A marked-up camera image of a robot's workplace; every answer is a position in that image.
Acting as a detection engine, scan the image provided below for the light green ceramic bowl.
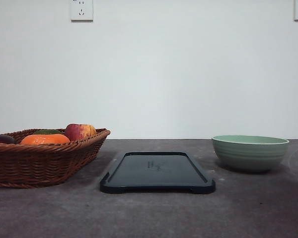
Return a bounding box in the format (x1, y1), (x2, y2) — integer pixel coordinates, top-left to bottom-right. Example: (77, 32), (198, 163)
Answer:
(212, 135), (289, 170)

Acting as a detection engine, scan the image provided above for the brown wicker basket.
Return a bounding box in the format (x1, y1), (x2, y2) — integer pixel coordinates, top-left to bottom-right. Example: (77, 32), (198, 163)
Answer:
(0, 128), (110, 188)

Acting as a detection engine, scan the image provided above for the dark teal rectangular tray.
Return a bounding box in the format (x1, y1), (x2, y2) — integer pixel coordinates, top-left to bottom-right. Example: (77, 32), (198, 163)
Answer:
(100, 152), (216, 194)

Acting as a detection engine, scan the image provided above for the red yellow apple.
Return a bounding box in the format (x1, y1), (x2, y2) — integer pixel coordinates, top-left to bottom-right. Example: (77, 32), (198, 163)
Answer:
(65, 123), (96, 140)

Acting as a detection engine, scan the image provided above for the green lime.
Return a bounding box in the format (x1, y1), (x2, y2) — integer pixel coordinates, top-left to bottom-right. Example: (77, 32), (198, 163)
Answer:
(34, 129), (61, 134)

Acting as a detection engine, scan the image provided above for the orange tangerine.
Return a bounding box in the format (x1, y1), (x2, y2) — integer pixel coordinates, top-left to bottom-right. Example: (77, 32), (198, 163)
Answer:
(20, 134), (71, 144)

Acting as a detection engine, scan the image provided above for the dark purple plum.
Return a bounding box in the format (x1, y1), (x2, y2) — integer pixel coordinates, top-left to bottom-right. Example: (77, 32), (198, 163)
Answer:
(0, 135), (15, 144)

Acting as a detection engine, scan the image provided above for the white wall socket left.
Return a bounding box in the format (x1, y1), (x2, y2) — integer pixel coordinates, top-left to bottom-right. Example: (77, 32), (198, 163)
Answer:
(70, 0), (94, 24)

